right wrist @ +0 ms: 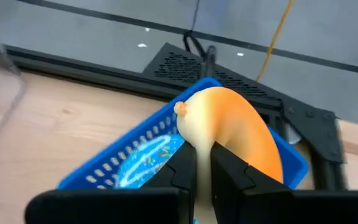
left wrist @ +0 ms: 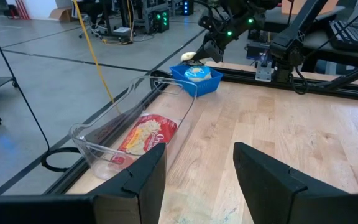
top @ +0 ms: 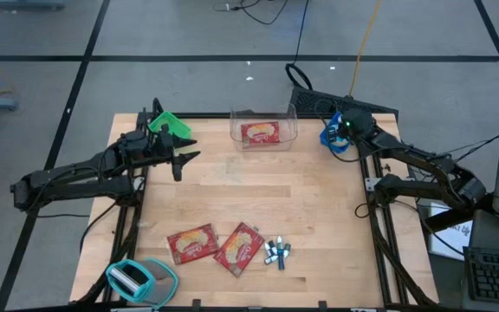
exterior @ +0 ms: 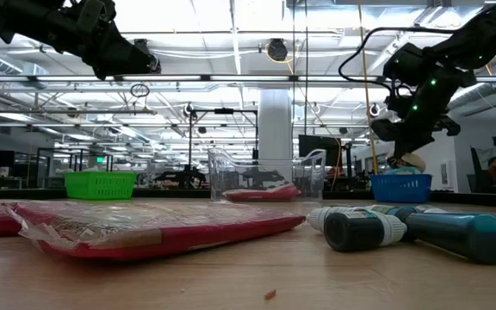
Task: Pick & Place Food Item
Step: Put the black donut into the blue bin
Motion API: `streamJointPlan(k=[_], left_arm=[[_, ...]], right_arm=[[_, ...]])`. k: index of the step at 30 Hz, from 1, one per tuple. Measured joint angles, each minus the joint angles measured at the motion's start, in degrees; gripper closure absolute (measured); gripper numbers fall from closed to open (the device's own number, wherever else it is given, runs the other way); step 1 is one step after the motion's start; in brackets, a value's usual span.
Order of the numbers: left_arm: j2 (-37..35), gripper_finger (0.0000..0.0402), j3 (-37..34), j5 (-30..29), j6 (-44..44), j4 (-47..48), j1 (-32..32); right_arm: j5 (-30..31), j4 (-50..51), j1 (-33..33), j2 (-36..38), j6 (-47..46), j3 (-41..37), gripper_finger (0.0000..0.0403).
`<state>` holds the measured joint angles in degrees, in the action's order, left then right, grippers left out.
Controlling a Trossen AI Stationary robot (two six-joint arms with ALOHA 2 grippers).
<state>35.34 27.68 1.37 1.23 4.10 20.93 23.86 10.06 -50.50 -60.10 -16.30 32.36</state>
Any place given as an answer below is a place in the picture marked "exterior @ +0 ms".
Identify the white building column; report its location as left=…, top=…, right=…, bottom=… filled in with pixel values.
left=258, top=88, right=295, bottom=173

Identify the black metal rig frame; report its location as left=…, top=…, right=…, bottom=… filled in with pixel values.
left=187, top=107, right=260, bottom=190

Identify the yellow floor cable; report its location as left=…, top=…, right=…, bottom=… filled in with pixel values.
left=356, top=0, right=381, bottom=176

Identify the small dark white-capped marker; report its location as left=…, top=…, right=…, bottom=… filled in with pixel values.
left=323, top=208, right=408, bottom=253
left=307, top=206, right=339, bottom=233

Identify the green plastic basket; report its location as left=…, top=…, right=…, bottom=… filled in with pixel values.
left=64, top=170, right=138, bottom=201

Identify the blue frosted toy donut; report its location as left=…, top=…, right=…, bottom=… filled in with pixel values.
left=381, top=166, right=421, bottom=176

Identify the long teal marker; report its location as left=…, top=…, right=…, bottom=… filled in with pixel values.
left=385, top=206, right=496, bottom=266

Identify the ceiling cable reel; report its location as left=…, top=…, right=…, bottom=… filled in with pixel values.
left=267, top=38, right=289, bottom=62

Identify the clear plastic bin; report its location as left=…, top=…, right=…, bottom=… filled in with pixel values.
left=207, top=147, right=327, bottom=203

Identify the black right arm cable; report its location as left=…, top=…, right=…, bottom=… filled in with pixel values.
left=338, top=26, right=456, bottom=94

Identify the blue plastic basket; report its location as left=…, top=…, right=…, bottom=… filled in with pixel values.
left=370, top=173, right=433, bottom=204

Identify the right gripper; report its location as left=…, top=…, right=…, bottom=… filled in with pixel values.
left=370, top=92, right=462, bottom=159

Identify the black monitor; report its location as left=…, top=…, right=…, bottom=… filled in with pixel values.
left=298, top=134, right=342, bottom=169

